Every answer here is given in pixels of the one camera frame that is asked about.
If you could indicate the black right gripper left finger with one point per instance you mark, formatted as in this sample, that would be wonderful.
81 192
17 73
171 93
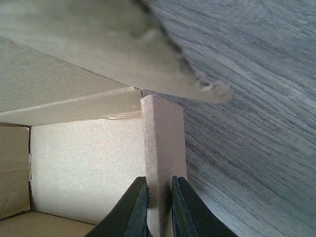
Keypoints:
128 218

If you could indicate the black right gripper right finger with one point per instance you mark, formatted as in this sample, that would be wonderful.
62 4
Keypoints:
190 216

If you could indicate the brown cardboard box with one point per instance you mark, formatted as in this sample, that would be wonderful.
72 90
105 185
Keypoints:
81 113

